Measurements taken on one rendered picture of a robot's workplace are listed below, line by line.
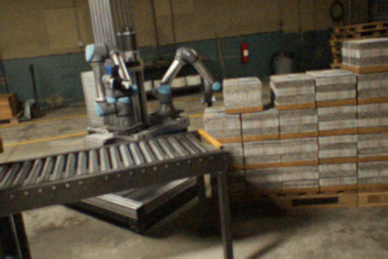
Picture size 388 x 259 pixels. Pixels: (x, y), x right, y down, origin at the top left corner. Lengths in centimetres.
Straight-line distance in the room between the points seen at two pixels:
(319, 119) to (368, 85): 42
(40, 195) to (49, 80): 738
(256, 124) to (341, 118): 64
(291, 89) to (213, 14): 708
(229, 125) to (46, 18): 701
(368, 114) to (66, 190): 219
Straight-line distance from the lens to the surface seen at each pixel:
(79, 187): 201
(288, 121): 289
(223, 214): 223
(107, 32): 307
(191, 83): 895
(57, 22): 926
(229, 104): 283
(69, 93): 930
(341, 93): 293
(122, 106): 282
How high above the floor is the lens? 147
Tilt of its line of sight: 13 degrees down
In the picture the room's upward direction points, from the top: 6 degrees counter-clockwise
